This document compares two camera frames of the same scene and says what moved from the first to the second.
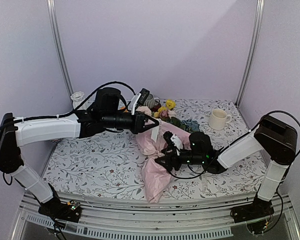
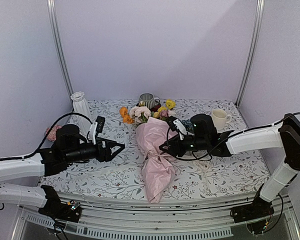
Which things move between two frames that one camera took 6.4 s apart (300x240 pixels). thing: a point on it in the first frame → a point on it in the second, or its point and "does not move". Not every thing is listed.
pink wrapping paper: [150, 144] does not move
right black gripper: [170, 158] → [175, 145]
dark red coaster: [156, 108] does not move
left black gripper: [139, 125] → [105, 155]
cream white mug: [218, 119] does not move
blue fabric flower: [192, 124] does not move
